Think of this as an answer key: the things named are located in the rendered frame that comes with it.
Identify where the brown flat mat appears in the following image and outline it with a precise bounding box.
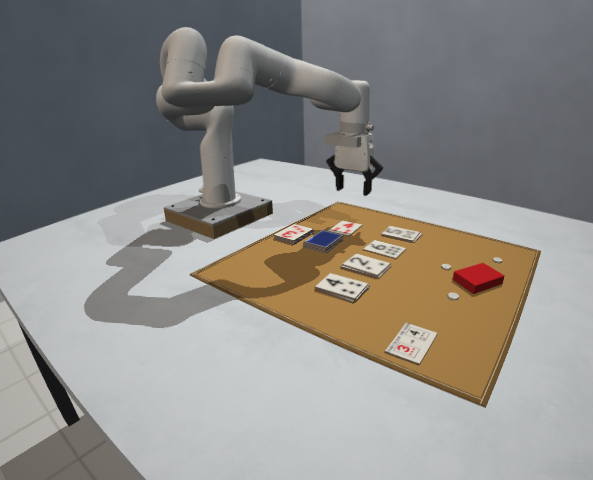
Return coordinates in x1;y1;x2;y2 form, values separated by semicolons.
198;203;536;398

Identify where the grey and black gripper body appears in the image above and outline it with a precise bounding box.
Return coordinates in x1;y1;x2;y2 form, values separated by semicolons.
335;132;374;172

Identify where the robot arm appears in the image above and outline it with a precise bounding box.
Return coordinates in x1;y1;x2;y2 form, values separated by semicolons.
156;27;374;208

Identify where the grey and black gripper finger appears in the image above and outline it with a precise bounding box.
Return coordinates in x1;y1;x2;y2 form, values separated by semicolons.
326;154;344;191
362;156;383;196

